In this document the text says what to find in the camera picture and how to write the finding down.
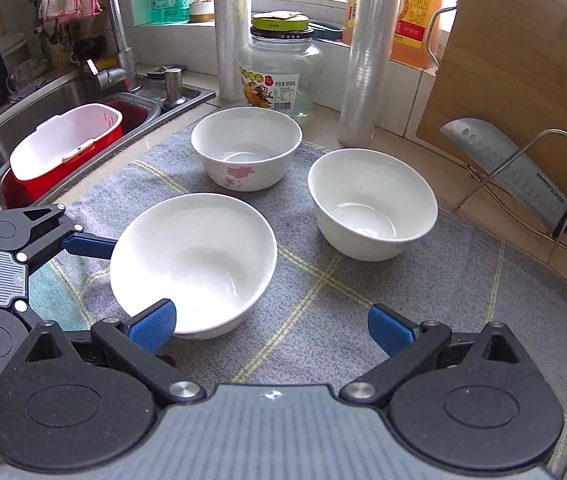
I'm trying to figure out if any clear plastic wrap roll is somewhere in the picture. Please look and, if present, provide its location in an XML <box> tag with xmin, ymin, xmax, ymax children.
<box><xmin>338</xmin><ymin>0</ymin><xmax>407</xmax><ymax>147</ymax></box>
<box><xmin>212</xmin><ymin>0</ymin><xmax>253</xmax><ymax>103</ymax></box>

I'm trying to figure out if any steel kitchen faucet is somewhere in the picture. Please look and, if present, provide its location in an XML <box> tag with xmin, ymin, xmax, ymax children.
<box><xmin>78</xmin><ymin>0</ymin><xmax>139</xmax><ymax>93</ymax></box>

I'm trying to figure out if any white pink floral bowl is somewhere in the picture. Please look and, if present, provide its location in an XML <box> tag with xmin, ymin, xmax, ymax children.
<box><xmin>110</xmin><ymin>193</ymin><xmax>278</xmax><ymax>341</ymax></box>
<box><xmin>190</xmin><ymin>106</ymin><xmax>303</xmax><ymax>192</ymax></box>
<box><xmin>307</xmin><ymin>148</ymin><xmax>439</xmax><ymax>263</ymax></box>

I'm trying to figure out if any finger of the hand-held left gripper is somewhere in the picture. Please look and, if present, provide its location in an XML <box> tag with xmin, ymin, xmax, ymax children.
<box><xmin>13</xmin><ymin>299</ymin><xmax>48</xmax><ymax>333</ymax></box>
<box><xmin>16</xmin><ymin>204</ymin><xmax>119</xmax><ymax>277</ymax></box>

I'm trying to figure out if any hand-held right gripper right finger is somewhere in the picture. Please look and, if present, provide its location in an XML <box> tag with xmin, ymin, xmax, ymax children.
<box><xmin>339</xmin><ymin>305</ymin><xmax>519</xmax><ymax>407</ymax></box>

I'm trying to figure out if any stainless steel sink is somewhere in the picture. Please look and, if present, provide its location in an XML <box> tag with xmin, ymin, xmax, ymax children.
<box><xmin>0</xmin><ymin>65</ymin><xmax>217</xmax><ymax>221</ymax></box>

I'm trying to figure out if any steel soap dispenser pump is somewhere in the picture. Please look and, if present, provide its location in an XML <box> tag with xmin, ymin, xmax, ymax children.
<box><xmin>162</xmin><ymin>65</ymin><xmax>187</xmax><ymax>109</ymax></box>

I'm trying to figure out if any steel cleaver black handle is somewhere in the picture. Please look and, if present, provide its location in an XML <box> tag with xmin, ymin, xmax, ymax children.
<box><xmin>439</xmin><ymin>118</ymin><xmax>567</xmax><ymax>272</ymax></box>

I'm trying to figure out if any red wash basin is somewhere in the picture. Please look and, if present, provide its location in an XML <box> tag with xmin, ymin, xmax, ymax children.
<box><xmin>0</xmin><ymin>100</ymin><xmax>162</xmax><ymax>211</ymax></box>

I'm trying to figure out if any bamboo cutting board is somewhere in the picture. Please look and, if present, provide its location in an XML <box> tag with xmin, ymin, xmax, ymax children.
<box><xmin>416</xmin><ymin>0</ymin><xmax>567</xmax><ymax>281</ymax></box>

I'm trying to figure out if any small orange bottle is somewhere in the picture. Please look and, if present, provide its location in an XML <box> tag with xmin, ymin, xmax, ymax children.
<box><xmin>341</xmin><ymin>0</ymin><xmax>364</xmax><ymax>45</ymax></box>

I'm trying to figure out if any orange cooking wine bottle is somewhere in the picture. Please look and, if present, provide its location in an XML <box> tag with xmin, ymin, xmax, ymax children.
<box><xmin>392</xmin><ymin>0</ymin><xmax>450</xmax><ymax>70</ymax></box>

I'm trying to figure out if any small potted succulent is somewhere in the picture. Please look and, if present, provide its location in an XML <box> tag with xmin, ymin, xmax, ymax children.
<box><xmin>188</xmin><ymin>0</ymin><xmax>215</xmax><ymax>24</ymax></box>

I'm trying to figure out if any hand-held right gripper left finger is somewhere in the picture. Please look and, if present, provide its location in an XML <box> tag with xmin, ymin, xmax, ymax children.
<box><xmin>23</xmin><ymin>298</ymin><xmax>207</xmax><ymax>407</ymax></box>

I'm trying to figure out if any glass jar green lid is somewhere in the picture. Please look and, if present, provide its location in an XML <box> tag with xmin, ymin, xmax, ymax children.
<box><xmin>238</xmin><ymin>11</ymin><xmax>325</xmax><ymax>121</ymax></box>

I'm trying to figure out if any red and white basin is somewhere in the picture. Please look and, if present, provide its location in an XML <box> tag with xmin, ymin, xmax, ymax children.
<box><xmin>9</xmin><ymin>103</ymin><xmax>124</xmax><ymax>182</ymax></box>

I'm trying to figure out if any grey teal checked cloth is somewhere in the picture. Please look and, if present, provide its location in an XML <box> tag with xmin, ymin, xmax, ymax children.
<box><xmin>28</xmin><ymin>122</ymin><xmax>567</xmax><ymax>461</ymax></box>

